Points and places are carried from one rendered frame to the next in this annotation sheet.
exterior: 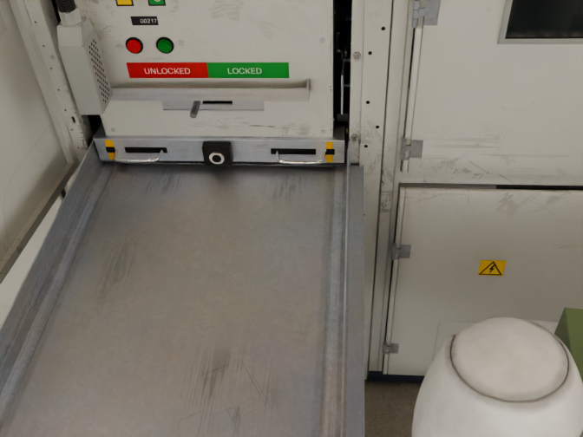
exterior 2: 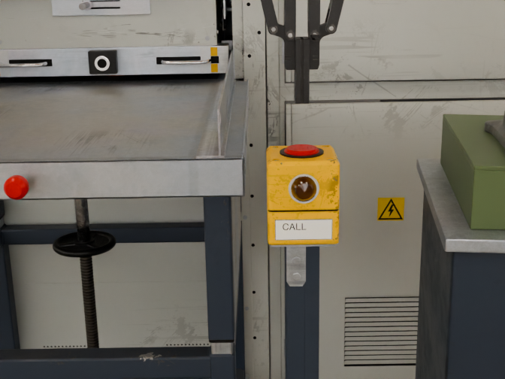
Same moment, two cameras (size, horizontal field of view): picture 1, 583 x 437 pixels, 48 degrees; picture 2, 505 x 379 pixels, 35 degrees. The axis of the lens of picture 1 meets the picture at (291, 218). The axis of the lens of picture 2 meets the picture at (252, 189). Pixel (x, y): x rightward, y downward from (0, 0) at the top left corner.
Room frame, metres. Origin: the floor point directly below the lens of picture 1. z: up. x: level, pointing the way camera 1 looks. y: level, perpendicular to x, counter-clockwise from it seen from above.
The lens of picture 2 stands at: (-0.65, 0.03, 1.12)
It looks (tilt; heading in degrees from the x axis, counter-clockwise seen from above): 17 degrees down; 354
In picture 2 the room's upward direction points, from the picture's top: 1 degrees counter-clockwise
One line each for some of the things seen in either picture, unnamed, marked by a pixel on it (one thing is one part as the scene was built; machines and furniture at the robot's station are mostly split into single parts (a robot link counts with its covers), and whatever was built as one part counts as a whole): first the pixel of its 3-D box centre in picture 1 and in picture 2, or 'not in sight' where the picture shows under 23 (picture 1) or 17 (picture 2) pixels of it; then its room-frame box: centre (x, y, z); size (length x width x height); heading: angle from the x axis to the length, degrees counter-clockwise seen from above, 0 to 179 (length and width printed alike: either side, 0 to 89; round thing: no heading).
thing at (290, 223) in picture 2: not in sight; (301, 194); (0.22, -0.13, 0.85); 0.08 x 0.08 x 0.10; 83
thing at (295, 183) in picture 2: not in sight; (303, 189); (0.17, -0.12, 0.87); 0.03 x 0.01 x 0.03; 83
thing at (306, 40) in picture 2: not in sight; (305, 70); (0.22, -0.13, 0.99); 0.03 x 0.01 x 0.07; 173
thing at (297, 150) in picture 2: not in sight; (301, 154); (0.22, -0.13, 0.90); 0.04 x 0.04 x 0.02
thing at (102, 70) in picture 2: (217, 154); (103, 62); (1.10, 0.15, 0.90); 0.06 x 0.03 x 0.05; 83
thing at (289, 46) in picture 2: not in sight; (281, 46); (0.22, -0.11, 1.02); 0.03 x 0.01 x 0.05; 83
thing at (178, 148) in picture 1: (220, 143); (106, 60); (1.14, 0.14, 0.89); 0.54 x 0.05 x 0.06; 83
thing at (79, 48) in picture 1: (85, 64); not in sight; (1.08, 0.36, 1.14); 0.08 x 0.05 x 0.17; 173
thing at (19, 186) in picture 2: not in sight; (18, 185); (0.43, 0.23, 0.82); 0.04 x 0.03 x 0.03; 173
